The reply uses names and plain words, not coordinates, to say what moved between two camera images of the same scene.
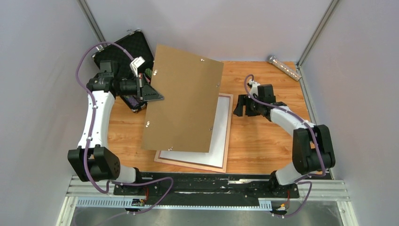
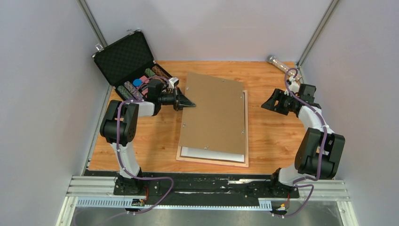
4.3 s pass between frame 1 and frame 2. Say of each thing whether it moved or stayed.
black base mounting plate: stayed
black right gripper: moved
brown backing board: moved
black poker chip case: stayed
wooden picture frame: moved
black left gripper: moved
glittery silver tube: stayed
